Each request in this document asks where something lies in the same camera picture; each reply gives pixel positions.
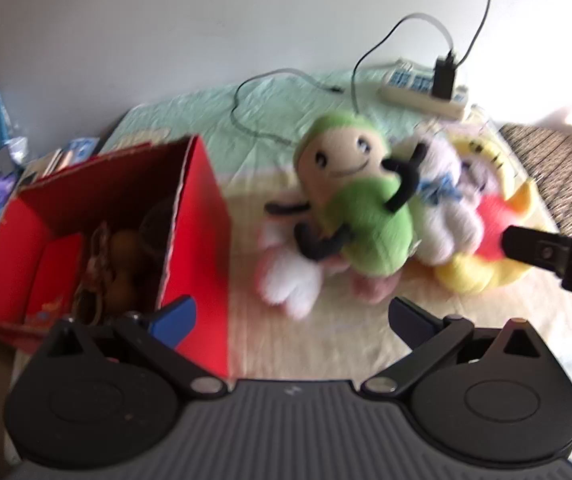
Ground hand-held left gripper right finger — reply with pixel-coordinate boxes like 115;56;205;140
363;296;546;397

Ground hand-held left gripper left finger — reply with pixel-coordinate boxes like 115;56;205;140
46;296;229;398

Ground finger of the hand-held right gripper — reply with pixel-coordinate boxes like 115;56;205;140
502;226;572;306

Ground yellow tiger plush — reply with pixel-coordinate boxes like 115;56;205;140
433;137;541;296

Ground white plush bunny plaid bow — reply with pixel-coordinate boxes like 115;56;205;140
393;132;486;267

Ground red cardboard box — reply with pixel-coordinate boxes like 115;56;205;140
0;134;231;381

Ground green plush doll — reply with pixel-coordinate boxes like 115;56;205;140
265;112;429;277

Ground pale pink plush bunny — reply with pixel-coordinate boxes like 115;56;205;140
253;220;327;320

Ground brown toy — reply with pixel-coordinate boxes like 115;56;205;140
73;220;167;326

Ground brown woven mat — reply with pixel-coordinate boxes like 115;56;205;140
498;122;572;248

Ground black power adapter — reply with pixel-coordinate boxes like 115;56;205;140
432;52;459;100

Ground white power strip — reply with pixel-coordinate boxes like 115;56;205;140
377;59;469;121

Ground stack of books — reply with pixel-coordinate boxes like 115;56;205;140
18;136;102;186

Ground clear plastic bag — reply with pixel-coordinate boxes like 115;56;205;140
0;135;32;166

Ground black charging cable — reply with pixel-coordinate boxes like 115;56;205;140
230;12;456;147

